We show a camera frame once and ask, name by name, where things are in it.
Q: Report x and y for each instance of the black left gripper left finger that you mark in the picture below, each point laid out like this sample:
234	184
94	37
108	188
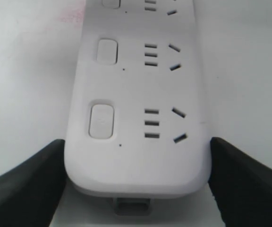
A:
30	192

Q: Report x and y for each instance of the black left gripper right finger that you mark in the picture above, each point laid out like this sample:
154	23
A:
241	186

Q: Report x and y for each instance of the white five-outlet power strip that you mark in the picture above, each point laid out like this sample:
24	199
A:
137	127

